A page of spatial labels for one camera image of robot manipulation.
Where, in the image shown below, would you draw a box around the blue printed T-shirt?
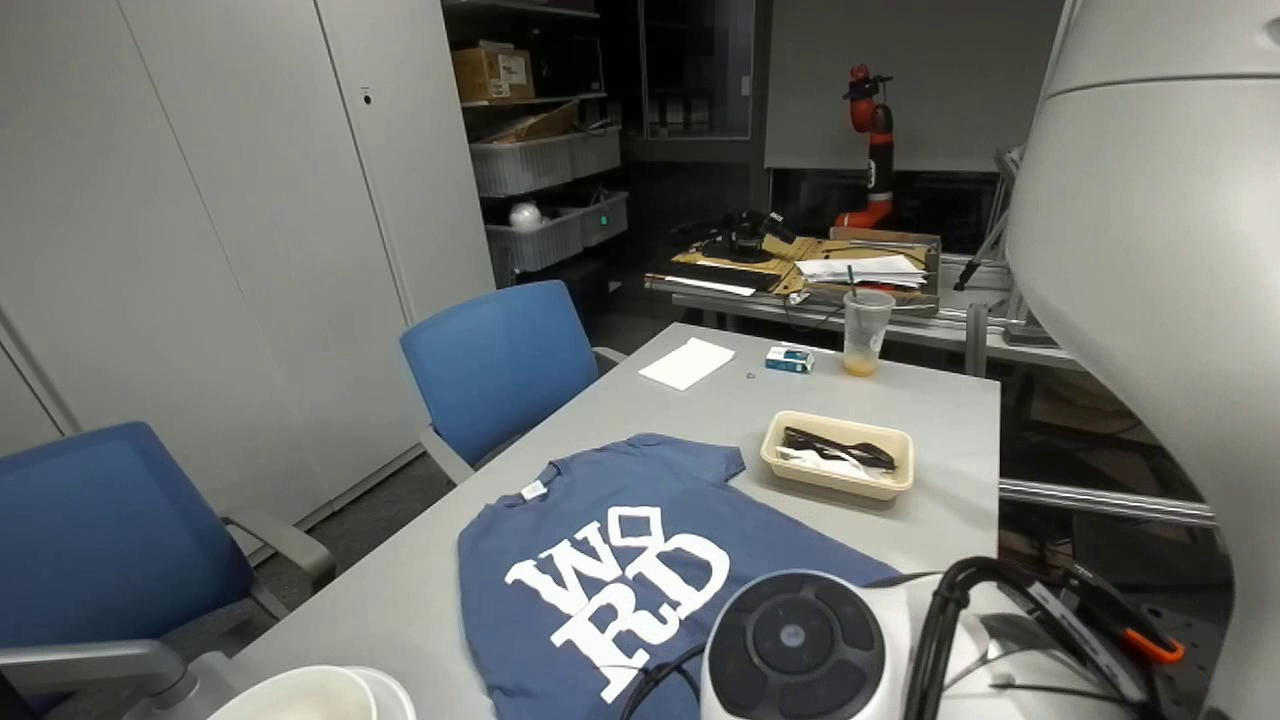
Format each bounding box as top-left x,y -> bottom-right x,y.
457,433 -> 896,720

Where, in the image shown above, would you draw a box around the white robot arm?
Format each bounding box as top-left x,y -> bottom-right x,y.
1003,0 -> 1280,720

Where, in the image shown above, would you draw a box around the white paper sheet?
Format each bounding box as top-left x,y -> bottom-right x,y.
645,336 -> 732,394

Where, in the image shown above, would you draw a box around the small blue white box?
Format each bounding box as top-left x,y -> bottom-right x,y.
762,347 -> 810,377

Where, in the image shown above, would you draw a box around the far blue office chair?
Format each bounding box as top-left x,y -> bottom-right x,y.
399,282 -> 625,483

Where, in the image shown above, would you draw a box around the blue office chair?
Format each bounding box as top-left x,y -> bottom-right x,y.
399,282 -> 625,483
0,421 -> 334,720

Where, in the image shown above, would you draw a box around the cluttered back workbench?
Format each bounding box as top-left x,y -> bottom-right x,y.
645,229 -> 1080,372

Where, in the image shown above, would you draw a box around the black utensils in tray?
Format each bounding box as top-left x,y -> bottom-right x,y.
784,428 -> 896,471

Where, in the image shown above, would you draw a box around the beige food tray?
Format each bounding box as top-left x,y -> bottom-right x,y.
758,407 -> 917,499

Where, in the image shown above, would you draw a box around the clear plastic cup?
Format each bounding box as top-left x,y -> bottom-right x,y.
841,288 -> 896,377

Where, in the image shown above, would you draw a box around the grey metal shelf rack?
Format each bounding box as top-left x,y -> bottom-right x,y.
442,0 -> 628,286

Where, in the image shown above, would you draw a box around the stack of papers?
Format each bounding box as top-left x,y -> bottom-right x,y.
794,256 -> 928,288

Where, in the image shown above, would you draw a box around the cardboard box on shelf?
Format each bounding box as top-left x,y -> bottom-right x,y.
451,40 -> 534,105

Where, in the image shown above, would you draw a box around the red black small robot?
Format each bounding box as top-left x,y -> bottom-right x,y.
841,64 -> 896,229

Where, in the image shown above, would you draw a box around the white round bowl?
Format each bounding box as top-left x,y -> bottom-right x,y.
206,666 -> 416,720

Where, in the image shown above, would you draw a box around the near blue office chair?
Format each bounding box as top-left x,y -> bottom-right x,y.
0,421 -> 334,720

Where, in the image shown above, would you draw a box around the orange handled clamp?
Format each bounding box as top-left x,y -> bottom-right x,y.
1061,563 -> 1186,670

